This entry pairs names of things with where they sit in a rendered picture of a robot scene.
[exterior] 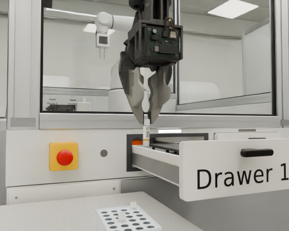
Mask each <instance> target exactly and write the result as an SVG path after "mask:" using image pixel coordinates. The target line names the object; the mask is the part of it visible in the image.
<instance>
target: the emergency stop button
mask: <svg viewBox="0 0 289 231"><path fill-rule="evenodd" d="M56 159H57V162H58V163H59V164H60V165H62V166H66V165H69V164H71V162H72V160H73V154H72V153H71V152H70V151H69V150H62V151H60V152H59V153H58V154H57V157H56Z"/></svg>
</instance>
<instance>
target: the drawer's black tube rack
mask: <svg viewBox="0 0 289 231"><path fill-rule="evenodd" d="M179 144H180V143H153V144H149V146H150V147H152V149H153V150H155V148H159V149H165V150H166V153H169V150H170V151H174V152H171V153H170V154H175V155H179Z"/></svg>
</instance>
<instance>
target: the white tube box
mask: <svg viewBox="0 0 289 231"><path fill-rule="evenodd" d="M120 212H124V213H125V214H126V216H125V223H119V222H118V213H120ZM96 231H162V227H161V226H160V225H159V224H158V223H156V222H155V221H154V220H153V219H152V218H151V217H150V216H149V215H148V214H147V213H146V212H145V211H143V210H142V209H141V208H140V207H139V206H138V205H137V207H136V210H130V206H122V207H113V208H104V209H96Z"/></svg>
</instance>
